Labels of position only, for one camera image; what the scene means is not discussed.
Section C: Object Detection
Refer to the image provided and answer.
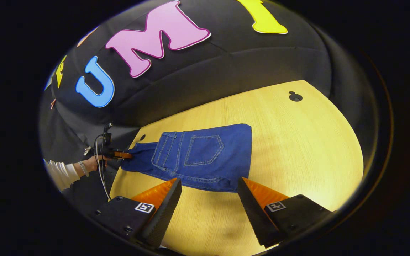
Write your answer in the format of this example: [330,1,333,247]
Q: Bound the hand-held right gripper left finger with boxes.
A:
[90,177,183,249]

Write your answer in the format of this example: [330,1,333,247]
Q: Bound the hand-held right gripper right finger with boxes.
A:
[238,177,334,249]

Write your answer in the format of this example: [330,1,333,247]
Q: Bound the blue denim jeans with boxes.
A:
[120,123,253,193]

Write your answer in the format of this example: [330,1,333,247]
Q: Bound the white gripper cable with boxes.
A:
[94,137,112,202]

